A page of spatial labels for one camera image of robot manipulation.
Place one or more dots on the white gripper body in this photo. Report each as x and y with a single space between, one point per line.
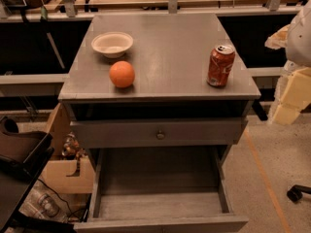
299 39

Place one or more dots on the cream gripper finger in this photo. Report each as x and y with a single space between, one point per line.
287 117
279 39

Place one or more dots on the red coke can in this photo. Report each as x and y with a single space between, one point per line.
221 62

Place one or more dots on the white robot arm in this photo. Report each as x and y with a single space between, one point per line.
298 48

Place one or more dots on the white paper bowl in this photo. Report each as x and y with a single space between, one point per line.
112 44

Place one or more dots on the black chair caster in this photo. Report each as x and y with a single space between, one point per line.
296 192

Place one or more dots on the grey wooden cabinet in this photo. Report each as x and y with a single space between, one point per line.
170 57

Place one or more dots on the round drawer knob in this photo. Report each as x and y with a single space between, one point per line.
160 135

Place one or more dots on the open bottom drawer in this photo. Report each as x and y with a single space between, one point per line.
160 190

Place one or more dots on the orange ball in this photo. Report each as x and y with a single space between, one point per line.
122 74

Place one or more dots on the cardboard box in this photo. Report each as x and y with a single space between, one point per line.
69 170

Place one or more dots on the plastic bag with bottles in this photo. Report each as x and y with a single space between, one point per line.
43 202

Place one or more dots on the black office chair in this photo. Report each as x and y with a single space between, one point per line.
23 156

